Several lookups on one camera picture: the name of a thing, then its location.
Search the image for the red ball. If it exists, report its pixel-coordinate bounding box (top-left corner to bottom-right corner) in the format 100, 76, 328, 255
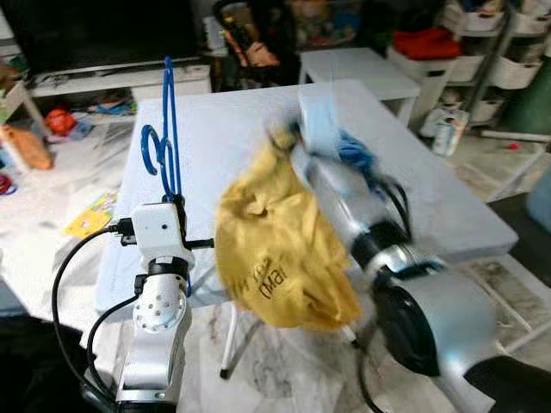
45, 108, 78, 137

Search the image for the yellow children's book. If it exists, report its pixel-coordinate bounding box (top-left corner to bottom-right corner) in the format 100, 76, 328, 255
63, 191, 118, 239

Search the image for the white plastic folding table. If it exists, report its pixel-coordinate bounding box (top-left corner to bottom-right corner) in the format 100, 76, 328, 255
95, 79, 496, 379

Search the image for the white plastic bin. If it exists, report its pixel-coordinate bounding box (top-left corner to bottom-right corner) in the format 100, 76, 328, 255
387, 47, 473, 113

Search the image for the black television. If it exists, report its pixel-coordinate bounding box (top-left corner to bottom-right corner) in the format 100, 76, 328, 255
3, 0, 204, 77

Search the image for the white drawer rack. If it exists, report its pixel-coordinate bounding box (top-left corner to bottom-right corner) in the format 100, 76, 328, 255
443, 0, 551, 126

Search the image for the blue crumpled cloth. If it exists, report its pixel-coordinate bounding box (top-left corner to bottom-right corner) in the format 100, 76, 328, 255
336, 129, 381, 190

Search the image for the white blue carton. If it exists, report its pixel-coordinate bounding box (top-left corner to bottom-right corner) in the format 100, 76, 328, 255
433, 110, 471, 157

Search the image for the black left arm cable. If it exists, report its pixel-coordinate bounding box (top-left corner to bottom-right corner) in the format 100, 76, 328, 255
52, 219, 139, 405

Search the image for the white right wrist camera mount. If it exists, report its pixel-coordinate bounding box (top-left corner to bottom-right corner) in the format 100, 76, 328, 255
297, 86, 345, 164

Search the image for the orange bag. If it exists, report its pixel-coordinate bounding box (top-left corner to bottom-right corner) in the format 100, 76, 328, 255
0, 125, 54, 171

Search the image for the red cloth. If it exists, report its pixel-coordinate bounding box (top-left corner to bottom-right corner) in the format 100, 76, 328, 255
392, 28, 463, 61

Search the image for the green plastic bin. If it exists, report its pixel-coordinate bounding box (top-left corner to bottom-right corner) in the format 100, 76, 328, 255
502, 56, 551, 136

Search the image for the small white plastic table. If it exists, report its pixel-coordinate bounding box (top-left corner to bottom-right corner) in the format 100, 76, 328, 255
299, 47, 421, 126

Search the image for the black stroller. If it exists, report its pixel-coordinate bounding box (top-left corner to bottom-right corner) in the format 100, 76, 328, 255
211, 0, 300, 89

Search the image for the white stick red tip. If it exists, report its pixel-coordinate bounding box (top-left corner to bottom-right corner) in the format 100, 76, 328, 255
480, 129, 528, 152

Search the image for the white TV stand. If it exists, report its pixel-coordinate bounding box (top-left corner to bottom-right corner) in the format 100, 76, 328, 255
30, 65, 213, 102

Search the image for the blue plastic hanger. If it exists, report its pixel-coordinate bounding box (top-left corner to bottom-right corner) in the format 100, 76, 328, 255
140, 56, 192, 298

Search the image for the yellow shirt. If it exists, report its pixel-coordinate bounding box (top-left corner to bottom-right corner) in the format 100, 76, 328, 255
214, 129, 362, 330

